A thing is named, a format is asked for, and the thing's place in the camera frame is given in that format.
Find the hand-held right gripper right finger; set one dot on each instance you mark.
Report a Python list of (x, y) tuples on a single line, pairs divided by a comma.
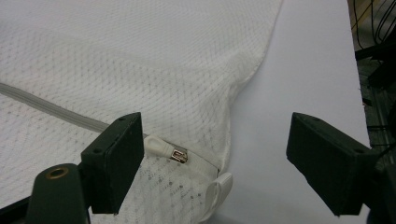
[(330, 161)]

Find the white board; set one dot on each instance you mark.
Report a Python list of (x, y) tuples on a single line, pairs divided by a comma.
[(295, 77)]

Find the white mesh laundry bag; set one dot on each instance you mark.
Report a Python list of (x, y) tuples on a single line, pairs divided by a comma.
[(124, 62)]

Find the black metal stand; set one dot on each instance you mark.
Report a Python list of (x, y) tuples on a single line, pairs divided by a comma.
[(379, 62)]

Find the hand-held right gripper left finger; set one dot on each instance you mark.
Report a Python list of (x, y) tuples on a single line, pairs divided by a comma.
[(115, 161)]

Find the white zipper pull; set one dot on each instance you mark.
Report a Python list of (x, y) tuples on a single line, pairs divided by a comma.
[(155, 146)]

